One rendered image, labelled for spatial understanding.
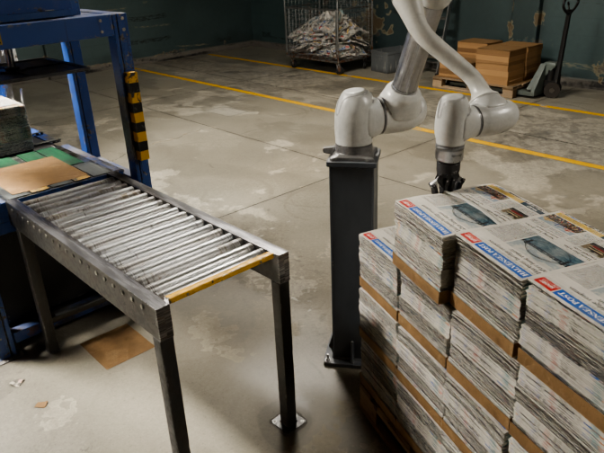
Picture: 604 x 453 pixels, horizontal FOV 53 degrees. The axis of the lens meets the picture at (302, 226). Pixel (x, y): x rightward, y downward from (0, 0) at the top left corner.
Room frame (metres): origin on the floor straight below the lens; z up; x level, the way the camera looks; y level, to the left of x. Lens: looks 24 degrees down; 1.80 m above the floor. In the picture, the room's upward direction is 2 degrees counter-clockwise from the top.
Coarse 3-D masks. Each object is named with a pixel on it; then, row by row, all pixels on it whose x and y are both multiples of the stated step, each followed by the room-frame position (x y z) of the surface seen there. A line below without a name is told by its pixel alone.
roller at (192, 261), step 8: (232, 240) 2.10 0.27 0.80; (240, 240) 2.10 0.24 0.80; (216, 248) 2.03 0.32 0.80; (224, 248) 2.04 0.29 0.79; (232, 248) 2.06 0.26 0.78; (192, 256) 1.97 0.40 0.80; (200, 256) 1.98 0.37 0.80; (208, 256) 1.99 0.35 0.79; (176, 264) 1.92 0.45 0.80; (184, 264) 1.93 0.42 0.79; (192, 264) 1.94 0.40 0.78; (152, 272) 1.86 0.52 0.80; (160, 272) 1.87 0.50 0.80; (168, 272) 1.88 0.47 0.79; (136, 280) 1.82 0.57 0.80; (144, 280) 1.82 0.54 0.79; (152, 280) 1.83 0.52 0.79
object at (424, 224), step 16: (400, 208) 1.75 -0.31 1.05; (416, 208) 1.72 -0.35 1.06; (432, 208) 1.71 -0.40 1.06; (448, 208) 1.71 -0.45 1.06; (400, 224) 1.75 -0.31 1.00; (416, 224) 1.66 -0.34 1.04; (432, 224) 1.60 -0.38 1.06; (448, 224) 1.60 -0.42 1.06; (464, 224) 1.59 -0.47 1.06; (480, 224) 1.59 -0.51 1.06; (400, 240) 1.76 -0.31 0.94; (416, 240) 1.67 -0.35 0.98; (432, 240) 1.56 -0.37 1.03; (448, 240) 1.52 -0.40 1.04; (400, 256) 1.75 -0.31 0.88; (416, 256) 1.66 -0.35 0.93; (432, 256) 1.58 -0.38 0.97; (448, 256) 1.53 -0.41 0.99; (416, 272) 1.65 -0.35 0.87; (432, 272) 1.57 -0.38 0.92; (448, 272) 1.54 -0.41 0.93; (448, 288) 1.53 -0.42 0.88
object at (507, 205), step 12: (468, 192) 1.83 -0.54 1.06; (480, 192) 1.82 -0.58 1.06; (492, 192) 1.81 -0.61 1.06; (504, 192) 1.81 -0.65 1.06; (480, 204) 1.73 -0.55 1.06; (492, 204) 1.73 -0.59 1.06; (504, 204) 1.72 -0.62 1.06; (516, 204) 1.72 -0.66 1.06; (528, 204) 1.71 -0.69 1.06; (504, 216) 1.64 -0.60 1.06; (516, 216) 1.63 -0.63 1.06; (528, 216) 1.63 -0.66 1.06
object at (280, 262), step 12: (120, 180) 2.84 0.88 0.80; (132, 180) 2.83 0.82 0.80; (156, 192) 2.64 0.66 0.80; (180, 204) 2.48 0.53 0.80; (204, 216) 2.34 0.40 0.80; (216, 228) 2.24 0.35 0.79; (228, 228) 2.20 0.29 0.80; (252, 240) 2.09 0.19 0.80; (264, 240) 2.08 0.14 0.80; (276, 252) 1.98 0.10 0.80; (288, 252) 1.98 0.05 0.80; (264, 264) 2.01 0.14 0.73; (276, 264) 1.96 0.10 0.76; (288, 264) 1.98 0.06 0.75; (264, 276) 2.02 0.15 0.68; (276, 276) 1.97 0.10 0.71; (288, 276) 1.98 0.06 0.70
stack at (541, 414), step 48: (384, 240) 1.98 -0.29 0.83; (384, 288) 1.88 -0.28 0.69; (384, 336) 1.87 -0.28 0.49; (432, 336) 1.59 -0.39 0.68; (480, 336) 1.39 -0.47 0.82; (384, 384) 1.88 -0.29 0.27; (432, 384) 1.56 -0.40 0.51; (480, 384) 1.37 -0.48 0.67; (528, 384) 1.20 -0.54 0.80; (384, 432) 1.88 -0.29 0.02; (432, 432) 1.56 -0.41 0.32; (480, 432) 1.34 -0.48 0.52; (528, 432) 1.18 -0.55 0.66; (576, 432) 1.06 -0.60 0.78
